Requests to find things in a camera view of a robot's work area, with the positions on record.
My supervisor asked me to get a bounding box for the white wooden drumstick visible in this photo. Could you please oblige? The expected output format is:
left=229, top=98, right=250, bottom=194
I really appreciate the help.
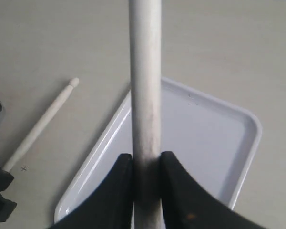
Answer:
left=129, top=0, right=162, bottom=229
left=3, top=78, right=80, bottom=172

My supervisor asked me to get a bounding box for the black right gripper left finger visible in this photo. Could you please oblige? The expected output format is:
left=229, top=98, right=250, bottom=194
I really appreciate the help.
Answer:
left=51, top=154, right=133, bottom=229

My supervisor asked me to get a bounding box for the white plastic tray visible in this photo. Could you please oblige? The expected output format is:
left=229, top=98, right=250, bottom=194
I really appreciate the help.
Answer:
left=54, top=78, right=262, bottom=221

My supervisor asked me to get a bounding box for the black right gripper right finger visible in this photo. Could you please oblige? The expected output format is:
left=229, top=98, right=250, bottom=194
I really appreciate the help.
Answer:
left=160, top=151, right=261, bottom=229

